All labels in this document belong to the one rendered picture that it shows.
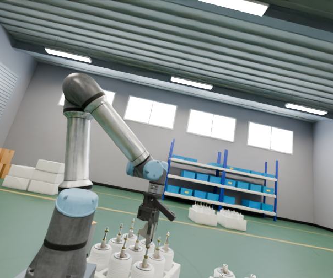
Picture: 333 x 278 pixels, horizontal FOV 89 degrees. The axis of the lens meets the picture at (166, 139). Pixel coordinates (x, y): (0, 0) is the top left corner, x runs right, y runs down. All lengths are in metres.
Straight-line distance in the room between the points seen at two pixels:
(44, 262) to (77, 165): 0.29
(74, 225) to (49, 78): 7.65
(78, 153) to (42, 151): 6.50
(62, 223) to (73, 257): 0.10
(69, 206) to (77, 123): 0.31
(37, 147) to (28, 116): 1.21
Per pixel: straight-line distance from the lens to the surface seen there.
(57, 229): 0.60
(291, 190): 8.11
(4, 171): 4.99
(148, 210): 0.81
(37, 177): 3.72
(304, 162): 8.59
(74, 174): 0.72
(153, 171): 0.62
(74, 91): 0.65
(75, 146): 0.72
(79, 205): 0.58
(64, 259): 0.62
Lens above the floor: 0.62
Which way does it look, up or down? 13 degrees up
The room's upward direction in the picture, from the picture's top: 11 degrees clockwise
